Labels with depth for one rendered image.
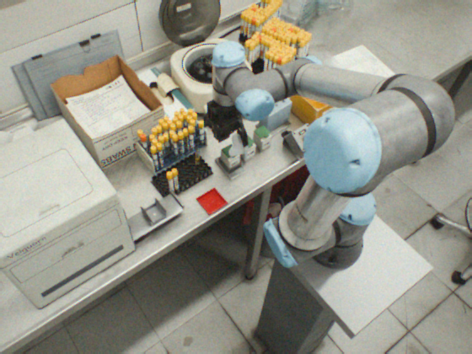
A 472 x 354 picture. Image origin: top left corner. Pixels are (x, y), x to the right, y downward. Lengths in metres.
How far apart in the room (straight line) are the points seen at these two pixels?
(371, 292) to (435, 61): 1.01
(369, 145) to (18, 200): 0.74
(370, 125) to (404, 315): 1.70
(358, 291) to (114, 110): 0.91
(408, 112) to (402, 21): 1.40
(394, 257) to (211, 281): 1.08
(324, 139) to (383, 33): 1.35
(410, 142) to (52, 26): 1.12
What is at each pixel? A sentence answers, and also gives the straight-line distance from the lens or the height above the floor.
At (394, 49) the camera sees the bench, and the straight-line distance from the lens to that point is 1.92.
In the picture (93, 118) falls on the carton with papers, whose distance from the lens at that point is 1.50.
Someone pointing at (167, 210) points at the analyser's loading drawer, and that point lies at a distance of 1.28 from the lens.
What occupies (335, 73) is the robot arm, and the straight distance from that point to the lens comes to 0.92.
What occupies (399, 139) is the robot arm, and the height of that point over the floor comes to 1.54.
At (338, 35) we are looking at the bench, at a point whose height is 0.87.
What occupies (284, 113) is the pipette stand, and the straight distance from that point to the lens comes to 1.48.
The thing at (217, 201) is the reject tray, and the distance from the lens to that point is 1.33.
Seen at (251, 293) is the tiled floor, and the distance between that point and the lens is 2.15.
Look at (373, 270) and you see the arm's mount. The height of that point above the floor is 0.92.
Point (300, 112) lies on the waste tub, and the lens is 1.54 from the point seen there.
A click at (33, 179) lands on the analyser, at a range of 1.09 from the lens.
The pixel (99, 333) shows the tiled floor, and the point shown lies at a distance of 2.15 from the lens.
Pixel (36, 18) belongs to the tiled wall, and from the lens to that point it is 1.47.
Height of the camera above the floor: 2.01
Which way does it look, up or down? 54 degrees down
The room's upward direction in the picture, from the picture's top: 1 degrees clockwise
